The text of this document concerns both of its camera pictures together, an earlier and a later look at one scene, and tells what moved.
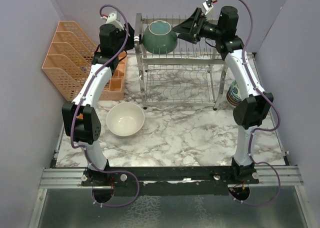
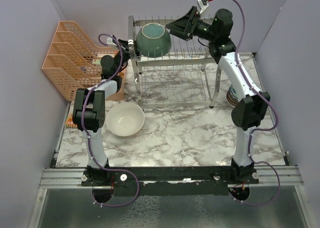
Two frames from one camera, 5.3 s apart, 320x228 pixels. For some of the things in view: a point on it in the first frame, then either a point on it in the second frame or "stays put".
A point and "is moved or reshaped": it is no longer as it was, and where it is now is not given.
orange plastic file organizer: x=71 y=53 stays put
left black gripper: x=130 y=38 to x=125 y=47
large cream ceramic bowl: x=125 y=119 stays put
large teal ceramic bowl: x=159 y=38 is moved or reshaped
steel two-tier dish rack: x=191 y=74 is moved or reshaped
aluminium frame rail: x=62 y=178 stays put
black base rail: x=170 y=181 stays put
